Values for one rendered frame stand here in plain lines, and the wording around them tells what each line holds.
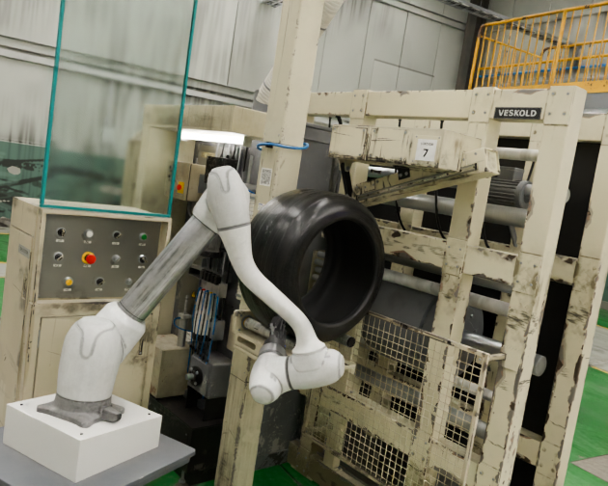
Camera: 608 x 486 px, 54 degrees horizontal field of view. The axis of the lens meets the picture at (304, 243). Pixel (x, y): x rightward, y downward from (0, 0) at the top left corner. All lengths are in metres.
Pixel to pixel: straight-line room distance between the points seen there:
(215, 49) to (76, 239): 9.67
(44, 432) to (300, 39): 1.73
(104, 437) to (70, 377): 0.19
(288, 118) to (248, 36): 9.82
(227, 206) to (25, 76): 9.56
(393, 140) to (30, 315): 1.57
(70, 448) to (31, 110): 9.66
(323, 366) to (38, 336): 1.24
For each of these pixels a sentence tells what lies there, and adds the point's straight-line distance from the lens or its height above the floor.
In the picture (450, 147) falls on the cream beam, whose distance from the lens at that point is 2.33.
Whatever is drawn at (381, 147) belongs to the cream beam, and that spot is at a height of 1.70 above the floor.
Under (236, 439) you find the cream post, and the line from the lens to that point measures 2.79.
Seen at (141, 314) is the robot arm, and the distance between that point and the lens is 2.00.
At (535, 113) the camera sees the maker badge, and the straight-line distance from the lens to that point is 2.48.
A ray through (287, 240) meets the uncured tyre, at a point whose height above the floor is 1.30.
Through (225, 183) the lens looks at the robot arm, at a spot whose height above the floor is 1.48.
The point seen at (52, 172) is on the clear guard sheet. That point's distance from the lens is 2.51.
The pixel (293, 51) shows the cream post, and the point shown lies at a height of 2.03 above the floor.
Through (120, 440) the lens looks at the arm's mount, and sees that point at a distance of 1.86.
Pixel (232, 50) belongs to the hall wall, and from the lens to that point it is 12.18.
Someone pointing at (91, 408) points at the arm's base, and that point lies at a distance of 1.86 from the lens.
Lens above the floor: 1.53
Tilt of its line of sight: 6 degrees down
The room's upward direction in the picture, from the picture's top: 9 degrees clockwise
